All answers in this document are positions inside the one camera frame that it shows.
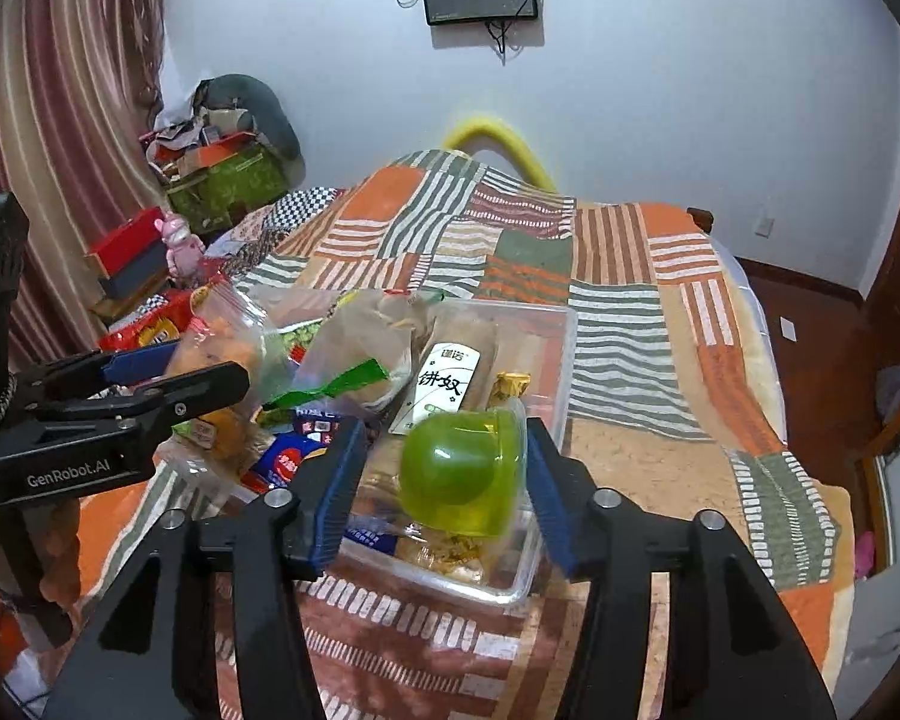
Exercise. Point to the pink toy figure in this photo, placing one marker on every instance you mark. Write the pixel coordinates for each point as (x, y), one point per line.
(182, 247)

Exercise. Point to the pink cloth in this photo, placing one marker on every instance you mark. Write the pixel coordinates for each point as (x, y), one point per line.
(865, 555)

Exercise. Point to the patterned quilt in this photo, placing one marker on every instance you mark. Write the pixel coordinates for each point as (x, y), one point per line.
(270, 221)

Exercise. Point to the red box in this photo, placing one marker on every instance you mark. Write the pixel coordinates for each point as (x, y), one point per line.
(127, 236)

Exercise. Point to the blue snack packet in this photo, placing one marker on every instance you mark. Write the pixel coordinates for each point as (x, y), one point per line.
(367, 536)

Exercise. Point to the white wall socket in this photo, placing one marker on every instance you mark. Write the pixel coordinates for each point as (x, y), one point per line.
(764, 227)

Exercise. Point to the orange green patchwork blanket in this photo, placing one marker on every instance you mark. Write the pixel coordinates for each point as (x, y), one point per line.
(645, 330)

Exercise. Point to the green jelly cup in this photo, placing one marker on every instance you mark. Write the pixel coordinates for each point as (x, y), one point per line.
(457, 472)

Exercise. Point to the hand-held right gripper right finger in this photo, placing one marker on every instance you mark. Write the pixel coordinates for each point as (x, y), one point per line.
(551, 499)

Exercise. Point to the yellow foam tube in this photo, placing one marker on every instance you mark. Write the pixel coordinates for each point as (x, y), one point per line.
(521, 150)

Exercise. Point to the clear plastic container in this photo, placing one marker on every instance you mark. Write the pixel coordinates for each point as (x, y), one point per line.
(495, 586)

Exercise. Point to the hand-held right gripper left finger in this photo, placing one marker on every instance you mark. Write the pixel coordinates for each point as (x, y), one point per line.
(337, 495)

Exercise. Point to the pile of clothes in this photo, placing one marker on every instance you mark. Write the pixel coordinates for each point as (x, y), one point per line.
(180, 120)

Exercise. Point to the white socket plate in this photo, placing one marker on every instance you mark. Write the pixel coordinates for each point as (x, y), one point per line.
(788, 328)

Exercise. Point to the dark grey box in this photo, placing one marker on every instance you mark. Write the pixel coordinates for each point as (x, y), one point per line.
(135, 274)

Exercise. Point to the clear zip bag orange snacks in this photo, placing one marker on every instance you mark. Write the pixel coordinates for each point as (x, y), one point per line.
(217, 345)

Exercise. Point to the red yellow chip bag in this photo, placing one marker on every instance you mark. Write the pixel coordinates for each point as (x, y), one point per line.
(146, 330)

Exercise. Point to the striped curtain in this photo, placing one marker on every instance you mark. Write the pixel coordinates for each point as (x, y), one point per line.
(60, 112)

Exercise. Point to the gold wrapped candy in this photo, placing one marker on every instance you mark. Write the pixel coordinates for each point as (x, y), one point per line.
(508, 386)

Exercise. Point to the brown paper snack bag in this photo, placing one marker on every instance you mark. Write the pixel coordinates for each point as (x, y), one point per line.
(375, 337)

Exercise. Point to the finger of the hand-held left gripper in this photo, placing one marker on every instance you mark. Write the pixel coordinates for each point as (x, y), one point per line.
(142, 365)
(202, 386)

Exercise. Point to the orange cardboard box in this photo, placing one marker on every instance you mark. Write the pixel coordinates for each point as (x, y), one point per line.
(221, 150)

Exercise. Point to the green edged clear packet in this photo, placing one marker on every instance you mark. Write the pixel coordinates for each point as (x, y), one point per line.
(345, 379)

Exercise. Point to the wooden bed post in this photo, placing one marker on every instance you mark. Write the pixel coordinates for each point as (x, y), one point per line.
(701, 219)

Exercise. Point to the small blue cracker packet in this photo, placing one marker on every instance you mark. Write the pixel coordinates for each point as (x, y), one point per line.
(289, 461)

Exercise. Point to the green cardboard box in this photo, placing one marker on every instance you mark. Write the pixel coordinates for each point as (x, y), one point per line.
(232, 184)

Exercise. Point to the white label snack packet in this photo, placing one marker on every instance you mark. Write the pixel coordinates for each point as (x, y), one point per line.
(442, 382)

